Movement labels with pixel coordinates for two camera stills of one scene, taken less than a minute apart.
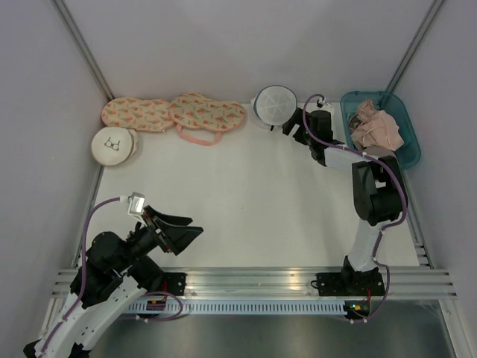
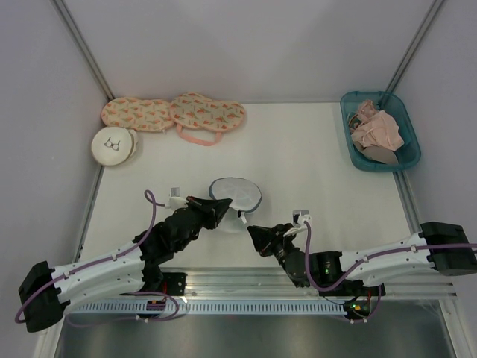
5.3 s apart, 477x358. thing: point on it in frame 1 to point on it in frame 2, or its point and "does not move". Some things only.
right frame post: [435, 7] does not move
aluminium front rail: [279, 283] does not move
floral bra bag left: [138, 115] does not move
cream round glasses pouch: [114, 145] does not move
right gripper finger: [297, 118] to [264, 235]
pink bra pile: [376, 128] does not move
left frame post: [84, 48] does not move
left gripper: [176, 238] to [206, 206]
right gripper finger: [301, 136] to [262, 239]
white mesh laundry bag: [273, 105] to [245, 196]
